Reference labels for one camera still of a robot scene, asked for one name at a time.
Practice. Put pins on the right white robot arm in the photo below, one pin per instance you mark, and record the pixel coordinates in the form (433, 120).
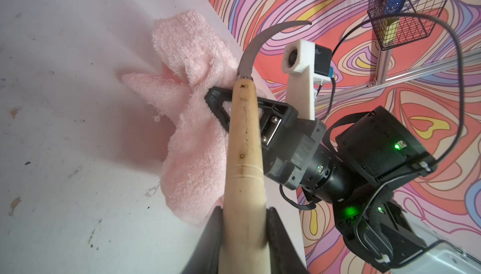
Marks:
(376, 155)

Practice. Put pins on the wooden handled sickle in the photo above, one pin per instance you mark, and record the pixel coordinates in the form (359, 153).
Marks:
(245, 247)

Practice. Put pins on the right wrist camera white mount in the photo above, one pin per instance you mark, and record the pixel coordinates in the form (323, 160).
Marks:
(306, 64)

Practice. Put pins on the yellow item in basket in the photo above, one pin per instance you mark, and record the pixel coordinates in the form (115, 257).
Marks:
(389, 30)

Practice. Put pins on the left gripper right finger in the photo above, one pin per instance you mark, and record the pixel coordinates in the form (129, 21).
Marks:
(283, 256)

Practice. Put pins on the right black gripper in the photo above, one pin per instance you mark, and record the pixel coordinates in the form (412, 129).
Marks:
(293, 155)

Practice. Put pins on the black wire basket back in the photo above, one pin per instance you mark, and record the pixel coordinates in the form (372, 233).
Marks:
(410, 29)

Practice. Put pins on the pink rag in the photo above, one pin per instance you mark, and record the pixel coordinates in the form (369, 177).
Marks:
(192, 177)

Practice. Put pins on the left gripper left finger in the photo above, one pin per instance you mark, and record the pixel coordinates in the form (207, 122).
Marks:
(205, 257)

